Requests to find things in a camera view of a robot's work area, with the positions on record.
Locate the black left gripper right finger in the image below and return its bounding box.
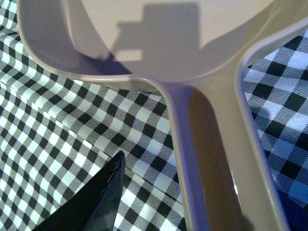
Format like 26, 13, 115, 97
278, 191, 308, 231

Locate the black white gingham bedsheet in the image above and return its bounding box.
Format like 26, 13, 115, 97
0, 0, 308, 231

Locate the beige plastic dustpan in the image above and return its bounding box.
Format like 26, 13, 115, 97
17, 0, 308, 231

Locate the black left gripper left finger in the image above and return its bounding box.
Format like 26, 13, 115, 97
34, 151, 125, 231

